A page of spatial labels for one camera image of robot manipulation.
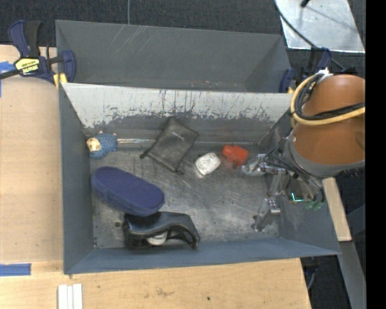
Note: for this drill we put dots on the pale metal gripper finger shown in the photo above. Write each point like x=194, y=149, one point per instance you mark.
x=255, y=168
x=270, y=208

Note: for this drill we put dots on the red small plastic object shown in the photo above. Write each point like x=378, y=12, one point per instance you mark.
x=235, y=154

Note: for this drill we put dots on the white small lumpy object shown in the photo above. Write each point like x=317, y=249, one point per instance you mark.
x=207, y=163

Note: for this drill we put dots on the black mesh pouch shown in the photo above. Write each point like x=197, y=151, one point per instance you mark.
x=173, y=143

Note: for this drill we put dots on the black spring clamp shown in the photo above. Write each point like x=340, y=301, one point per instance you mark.
x=177, y=227

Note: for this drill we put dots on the blue oval case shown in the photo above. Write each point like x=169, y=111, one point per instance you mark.
x=127, y=190

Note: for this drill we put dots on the grey metal bin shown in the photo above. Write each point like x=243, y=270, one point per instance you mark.
x=167, y=60

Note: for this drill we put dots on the blue knitted toy animal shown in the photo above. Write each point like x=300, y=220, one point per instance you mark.
x=104, y=144

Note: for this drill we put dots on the pale wood board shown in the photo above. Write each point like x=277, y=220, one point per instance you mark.
x=29, y=172

